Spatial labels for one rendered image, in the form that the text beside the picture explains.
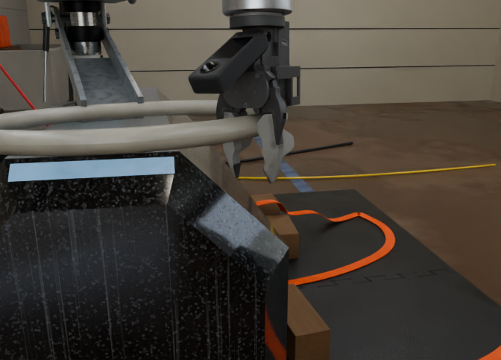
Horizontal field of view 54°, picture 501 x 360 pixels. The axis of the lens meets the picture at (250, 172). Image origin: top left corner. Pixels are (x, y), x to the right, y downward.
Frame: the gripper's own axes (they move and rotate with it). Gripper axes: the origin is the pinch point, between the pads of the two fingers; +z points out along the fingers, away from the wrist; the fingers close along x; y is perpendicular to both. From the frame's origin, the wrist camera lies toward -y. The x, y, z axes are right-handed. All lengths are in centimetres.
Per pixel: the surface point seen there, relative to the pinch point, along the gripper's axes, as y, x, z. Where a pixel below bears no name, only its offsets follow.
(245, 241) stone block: 24.9, 19.5, 21.5
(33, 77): 164, 323, -8
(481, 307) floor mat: 137, -8, 78
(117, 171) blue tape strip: 7.6, 36.9, 5.4
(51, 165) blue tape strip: -0.2, 46.4, 3.9
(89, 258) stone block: 0.3, 38.0, 20.9
